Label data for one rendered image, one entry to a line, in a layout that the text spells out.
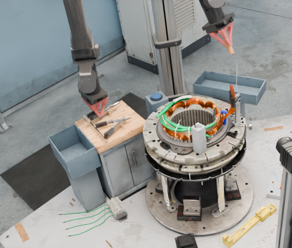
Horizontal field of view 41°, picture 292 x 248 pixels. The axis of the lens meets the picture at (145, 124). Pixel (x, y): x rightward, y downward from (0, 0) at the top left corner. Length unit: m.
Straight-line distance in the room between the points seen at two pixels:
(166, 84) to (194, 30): 2.26
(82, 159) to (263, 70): 2.59
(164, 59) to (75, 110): 1.92
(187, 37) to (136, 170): 2.55
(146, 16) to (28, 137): 1.41
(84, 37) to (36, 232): 0.72
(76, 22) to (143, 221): 0.71
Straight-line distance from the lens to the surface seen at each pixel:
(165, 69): 1.63
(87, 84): 1.19
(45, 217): 1.52
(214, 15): 1.35
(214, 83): 1.56
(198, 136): 1.09
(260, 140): 1.66
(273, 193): 1.43
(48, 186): 2.77
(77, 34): 1.15
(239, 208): 1.38
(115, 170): 1.37
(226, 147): 1.15
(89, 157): 1.28
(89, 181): 1.38
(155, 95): 1.49
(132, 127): 1.31
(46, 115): 3.49
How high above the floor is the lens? 1.86
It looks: 37 degrees down
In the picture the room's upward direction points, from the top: 10 degrees counter-clockwise
